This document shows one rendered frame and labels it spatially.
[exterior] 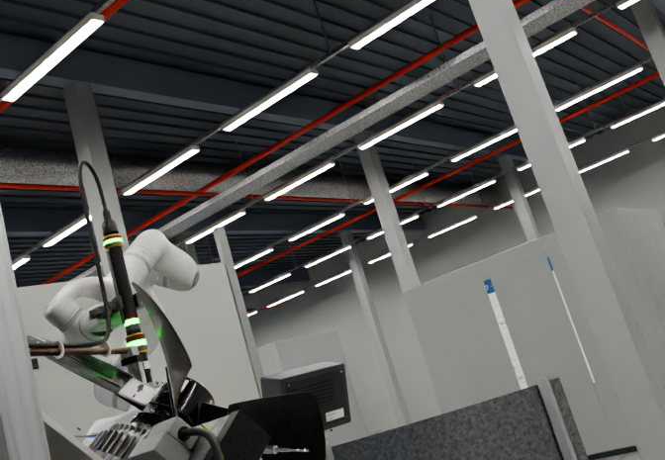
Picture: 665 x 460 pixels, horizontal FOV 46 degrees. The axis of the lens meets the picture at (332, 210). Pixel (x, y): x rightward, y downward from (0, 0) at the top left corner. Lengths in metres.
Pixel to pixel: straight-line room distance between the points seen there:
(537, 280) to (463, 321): 0.90
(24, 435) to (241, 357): 3.79
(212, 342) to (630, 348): 2.86
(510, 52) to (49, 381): 3.92
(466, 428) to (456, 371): 4.71
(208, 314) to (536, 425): 1.71
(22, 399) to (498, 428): 3.14
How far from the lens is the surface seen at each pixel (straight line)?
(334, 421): 2.52
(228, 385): 4.05
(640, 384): 5.61
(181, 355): 1.44
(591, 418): 7.63
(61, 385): 3.70
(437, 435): 3.41
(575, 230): 5.65
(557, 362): 7.64
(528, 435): 3.48
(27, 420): 0.36
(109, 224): 1.89
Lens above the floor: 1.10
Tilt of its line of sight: 14 degrees up
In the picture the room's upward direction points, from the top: 17 degrees counter-clockwise
